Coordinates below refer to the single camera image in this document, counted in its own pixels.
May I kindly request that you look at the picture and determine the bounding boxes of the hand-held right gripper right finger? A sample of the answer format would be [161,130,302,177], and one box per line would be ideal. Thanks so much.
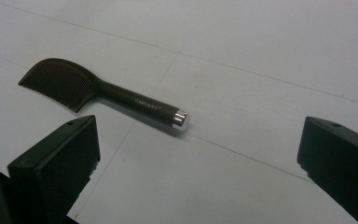
[296,116,358,224]

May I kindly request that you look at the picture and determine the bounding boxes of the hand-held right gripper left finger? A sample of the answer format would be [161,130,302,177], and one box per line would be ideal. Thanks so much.
[7,114,102,224]

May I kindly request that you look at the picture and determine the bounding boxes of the white table sheet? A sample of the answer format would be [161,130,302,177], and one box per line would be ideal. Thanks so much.
[0,0,358,224]

